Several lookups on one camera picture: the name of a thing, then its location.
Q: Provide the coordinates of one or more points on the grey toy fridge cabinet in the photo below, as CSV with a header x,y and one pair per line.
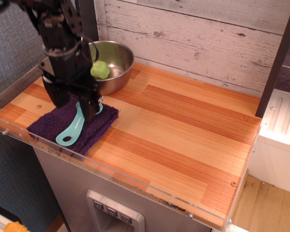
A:
x,y
91,203

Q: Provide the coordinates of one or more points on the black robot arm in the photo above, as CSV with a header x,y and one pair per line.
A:
x,y
57,22

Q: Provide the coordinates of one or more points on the purple folded towel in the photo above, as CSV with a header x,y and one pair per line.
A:
x,y
50,125

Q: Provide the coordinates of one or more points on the clear acrylic edge guard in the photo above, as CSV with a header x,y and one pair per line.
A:
x,y
192,167

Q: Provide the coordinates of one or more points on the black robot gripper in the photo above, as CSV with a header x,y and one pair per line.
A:
x,y
68,70

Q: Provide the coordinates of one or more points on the yellow object bottom left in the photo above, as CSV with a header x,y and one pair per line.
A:
x,y
15,227

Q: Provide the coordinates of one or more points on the green toy broccoli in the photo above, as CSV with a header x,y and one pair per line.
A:
x,y
100,69

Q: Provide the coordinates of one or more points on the white toy sink unit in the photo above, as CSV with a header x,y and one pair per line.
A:
x,y
270,158

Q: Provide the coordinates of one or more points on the dark vertical frame post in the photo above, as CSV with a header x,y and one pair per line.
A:
x,y
88,15
275,70

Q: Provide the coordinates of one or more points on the dark vertical frame post right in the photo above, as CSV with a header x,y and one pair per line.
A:
x,y
275,70

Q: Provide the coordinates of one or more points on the teal dish brush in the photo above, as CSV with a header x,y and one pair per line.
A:
x,y
71,134

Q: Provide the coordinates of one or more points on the dark vertical frame post left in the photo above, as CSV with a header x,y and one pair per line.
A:
x,y
88,15

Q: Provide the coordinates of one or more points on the stainless steel bowl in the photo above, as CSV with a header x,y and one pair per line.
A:
x,y
119,59

